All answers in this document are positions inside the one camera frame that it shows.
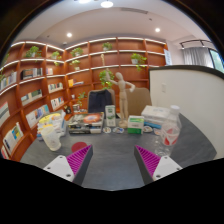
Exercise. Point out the white tissue package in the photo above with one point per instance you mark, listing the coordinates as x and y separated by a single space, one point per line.
155 113

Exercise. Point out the dark books with orange cover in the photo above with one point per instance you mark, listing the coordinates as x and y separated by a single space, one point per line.
86 122

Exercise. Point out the dark office chair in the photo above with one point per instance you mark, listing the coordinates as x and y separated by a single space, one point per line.
99 100

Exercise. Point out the green and white carton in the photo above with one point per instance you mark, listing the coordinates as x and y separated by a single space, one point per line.
110 116

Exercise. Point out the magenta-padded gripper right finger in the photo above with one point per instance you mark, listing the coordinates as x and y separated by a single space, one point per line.
165 166

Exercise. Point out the round ceiling lights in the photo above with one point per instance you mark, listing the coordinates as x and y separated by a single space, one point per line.
106 4

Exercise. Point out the wooden artist mannequin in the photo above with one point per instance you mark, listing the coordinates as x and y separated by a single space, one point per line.
123 96

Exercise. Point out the clear plastic bottle red label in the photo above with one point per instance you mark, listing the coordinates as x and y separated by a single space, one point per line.
169 133

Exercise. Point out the green and white box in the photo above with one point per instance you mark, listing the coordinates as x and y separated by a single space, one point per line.
135 125

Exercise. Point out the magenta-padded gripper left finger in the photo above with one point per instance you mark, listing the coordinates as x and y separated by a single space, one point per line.
60 166

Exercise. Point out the white partition with dark top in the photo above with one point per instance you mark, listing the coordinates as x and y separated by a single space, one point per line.
190 96

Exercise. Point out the flat round red coaster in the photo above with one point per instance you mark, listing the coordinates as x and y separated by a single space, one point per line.
79 146

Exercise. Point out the grey curtain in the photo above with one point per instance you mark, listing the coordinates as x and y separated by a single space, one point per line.
196 56

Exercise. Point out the stack of colourful books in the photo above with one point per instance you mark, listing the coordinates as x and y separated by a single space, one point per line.
50 120

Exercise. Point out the wooden wall shelf unit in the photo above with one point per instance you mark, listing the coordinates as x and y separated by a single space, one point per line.
83 66

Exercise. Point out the tan chair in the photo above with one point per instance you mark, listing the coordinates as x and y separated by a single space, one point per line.
140 101

